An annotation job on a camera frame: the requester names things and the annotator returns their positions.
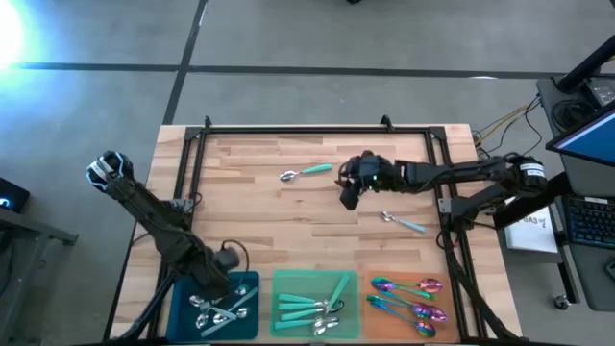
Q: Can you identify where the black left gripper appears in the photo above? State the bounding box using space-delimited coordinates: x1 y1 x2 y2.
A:
180 244 235 306

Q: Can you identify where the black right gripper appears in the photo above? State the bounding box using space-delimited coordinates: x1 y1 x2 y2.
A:
335 149 405 211

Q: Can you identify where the dark blue plastic tray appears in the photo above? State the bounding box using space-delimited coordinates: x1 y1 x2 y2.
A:
166 271 260 343

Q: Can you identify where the green plastic tray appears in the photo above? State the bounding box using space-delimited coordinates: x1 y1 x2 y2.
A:
267 268 360 339

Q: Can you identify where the orange plastic tray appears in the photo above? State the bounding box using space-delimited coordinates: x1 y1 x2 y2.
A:
362 272 460 343

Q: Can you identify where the black diagonal bar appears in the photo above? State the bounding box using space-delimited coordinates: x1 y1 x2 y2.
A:
493 171 572 230

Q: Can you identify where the white paper sheet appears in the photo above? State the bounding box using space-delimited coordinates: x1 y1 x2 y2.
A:
503 204 559 255

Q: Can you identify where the grey metal bench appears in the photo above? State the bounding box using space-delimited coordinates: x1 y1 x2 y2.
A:
0 207 80 346

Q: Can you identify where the grey computer cart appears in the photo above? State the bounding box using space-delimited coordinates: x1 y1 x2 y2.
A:
536 75 615 312

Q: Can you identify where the black device with blue light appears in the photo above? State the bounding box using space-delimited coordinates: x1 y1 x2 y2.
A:
0 176 31 214

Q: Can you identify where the computer monitor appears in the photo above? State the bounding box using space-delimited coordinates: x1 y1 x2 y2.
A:
545 103 615 168

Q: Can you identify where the black backlit keyboard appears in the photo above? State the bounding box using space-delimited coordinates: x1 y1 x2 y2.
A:
562 194 615 251

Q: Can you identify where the black monitor pole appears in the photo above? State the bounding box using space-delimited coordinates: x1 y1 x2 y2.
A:
555 34 615 95

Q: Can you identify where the black power adapter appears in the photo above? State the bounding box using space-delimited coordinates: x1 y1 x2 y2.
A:
586 76 615 108

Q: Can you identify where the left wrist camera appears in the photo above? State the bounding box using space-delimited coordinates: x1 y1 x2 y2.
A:
213 247 241 271

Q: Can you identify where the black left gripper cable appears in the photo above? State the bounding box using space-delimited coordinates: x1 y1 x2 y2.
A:
219 238 252 276

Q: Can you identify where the black metal table frame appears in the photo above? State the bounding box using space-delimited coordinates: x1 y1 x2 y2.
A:
108 113 519 345

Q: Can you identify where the yellow cable bundle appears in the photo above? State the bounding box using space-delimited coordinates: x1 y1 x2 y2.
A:
473 103 542 145

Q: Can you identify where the coiled black cable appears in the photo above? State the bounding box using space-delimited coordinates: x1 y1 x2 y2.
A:
549 97 586 132

